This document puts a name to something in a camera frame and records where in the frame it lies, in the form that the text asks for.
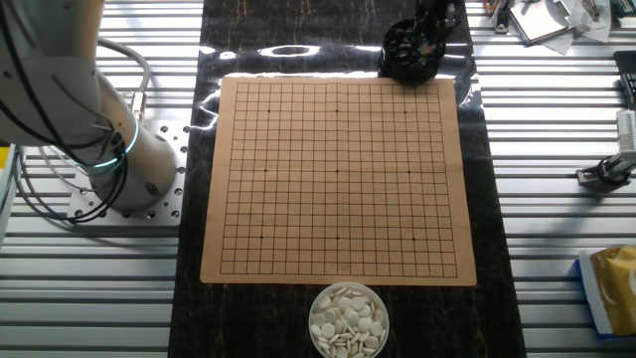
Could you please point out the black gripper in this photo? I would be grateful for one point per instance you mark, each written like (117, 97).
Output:
(434, 7)

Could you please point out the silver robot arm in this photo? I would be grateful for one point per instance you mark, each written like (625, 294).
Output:
(59, 99)

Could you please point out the tan go board mat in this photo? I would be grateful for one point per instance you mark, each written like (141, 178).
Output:
(308, 199)

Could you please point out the black bowl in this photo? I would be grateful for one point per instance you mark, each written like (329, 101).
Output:
(407, 72)

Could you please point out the silver flat tablet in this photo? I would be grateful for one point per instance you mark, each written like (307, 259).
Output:
(536, 20)

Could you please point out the crumpled white paper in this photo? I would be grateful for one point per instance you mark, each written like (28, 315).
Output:
(588, 20)

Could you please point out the black keypad device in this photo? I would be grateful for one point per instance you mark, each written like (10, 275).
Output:
(627, 74)

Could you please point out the white ribbed device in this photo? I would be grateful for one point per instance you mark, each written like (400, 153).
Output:
(627, 129)

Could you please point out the white go stone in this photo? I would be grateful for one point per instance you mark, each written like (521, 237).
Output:
(371, 342)
(328, 330)
(358, 303)
(364, 324)
(324, 302)
(352, 318)

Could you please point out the black marble pattern mat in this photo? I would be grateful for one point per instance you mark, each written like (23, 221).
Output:
(437, 323)

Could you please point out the yellow and blue box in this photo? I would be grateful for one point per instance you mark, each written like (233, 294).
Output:
(588, 298)

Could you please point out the yellow foil packet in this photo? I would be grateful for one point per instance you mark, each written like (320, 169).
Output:
(618, 288)

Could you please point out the white bowl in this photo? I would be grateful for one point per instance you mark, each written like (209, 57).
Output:
(312, 328)

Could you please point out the yellow topped white box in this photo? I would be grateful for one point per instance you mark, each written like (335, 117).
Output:
(6, 199)

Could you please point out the metal camera clamp mount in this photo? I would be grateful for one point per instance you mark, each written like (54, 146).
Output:
(608, 171)

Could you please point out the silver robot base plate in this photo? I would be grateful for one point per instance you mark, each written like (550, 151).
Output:
(164, 214)

